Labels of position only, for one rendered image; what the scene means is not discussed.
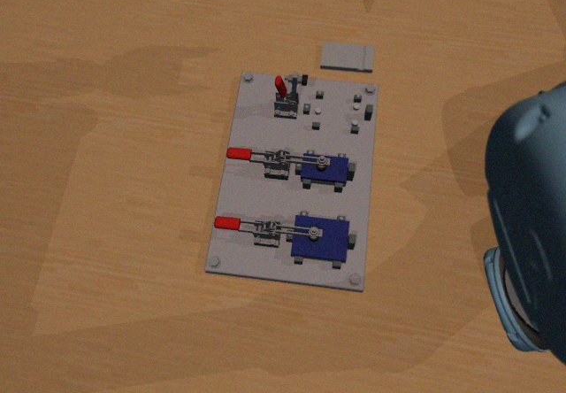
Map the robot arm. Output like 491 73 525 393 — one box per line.
484 81 566 365

